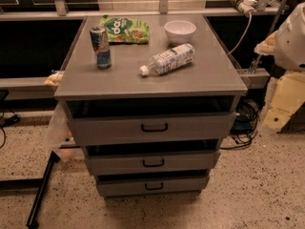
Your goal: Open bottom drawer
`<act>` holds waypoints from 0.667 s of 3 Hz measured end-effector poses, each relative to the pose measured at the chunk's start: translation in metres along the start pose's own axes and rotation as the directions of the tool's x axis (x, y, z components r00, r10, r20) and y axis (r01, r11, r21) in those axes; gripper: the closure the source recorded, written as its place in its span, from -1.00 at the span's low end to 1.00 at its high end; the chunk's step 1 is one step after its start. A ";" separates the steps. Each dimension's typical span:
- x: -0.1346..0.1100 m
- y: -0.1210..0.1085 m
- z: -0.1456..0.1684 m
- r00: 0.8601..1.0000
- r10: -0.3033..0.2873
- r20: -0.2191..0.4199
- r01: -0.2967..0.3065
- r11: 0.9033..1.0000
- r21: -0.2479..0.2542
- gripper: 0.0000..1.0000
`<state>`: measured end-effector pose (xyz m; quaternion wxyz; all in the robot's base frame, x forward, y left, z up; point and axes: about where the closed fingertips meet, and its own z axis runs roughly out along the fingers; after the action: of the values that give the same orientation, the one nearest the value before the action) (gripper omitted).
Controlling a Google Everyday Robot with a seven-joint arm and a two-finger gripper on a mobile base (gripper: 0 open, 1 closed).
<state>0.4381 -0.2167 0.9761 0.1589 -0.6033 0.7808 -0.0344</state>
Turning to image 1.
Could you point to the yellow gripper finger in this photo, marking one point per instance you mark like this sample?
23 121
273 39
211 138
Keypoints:
289 96

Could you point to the grey bottom drawer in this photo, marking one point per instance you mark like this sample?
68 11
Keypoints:
151 183

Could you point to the grey drawer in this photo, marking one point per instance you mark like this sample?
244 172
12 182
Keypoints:
151 183
144 120
154 157

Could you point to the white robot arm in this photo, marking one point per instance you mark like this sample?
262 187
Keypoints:
287 46

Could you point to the grey top drawer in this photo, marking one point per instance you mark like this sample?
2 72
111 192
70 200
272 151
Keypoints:
144 120

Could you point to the grey middle drawer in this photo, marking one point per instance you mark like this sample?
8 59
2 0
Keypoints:
154 157

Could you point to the metal diagonal rod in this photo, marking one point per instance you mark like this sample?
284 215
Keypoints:
270 29

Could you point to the white power strip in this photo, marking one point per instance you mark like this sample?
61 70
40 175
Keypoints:
244 6

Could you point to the clear plastic water bottle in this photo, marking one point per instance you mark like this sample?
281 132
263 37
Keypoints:
168 60

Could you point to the white bowl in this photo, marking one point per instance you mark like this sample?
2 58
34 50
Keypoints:
179 31

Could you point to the green snack bag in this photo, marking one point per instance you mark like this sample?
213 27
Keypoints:
126 30

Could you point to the blue energy drink can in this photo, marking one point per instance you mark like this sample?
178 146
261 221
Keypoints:
101 47

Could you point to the clear plastic bag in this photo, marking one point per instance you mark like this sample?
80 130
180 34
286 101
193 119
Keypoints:
58 137

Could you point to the yellow crumpled item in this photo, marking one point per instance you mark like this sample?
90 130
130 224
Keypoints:
54 79

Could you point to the black floor bar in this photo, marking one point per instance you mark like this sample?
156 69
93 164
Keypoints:
32 222

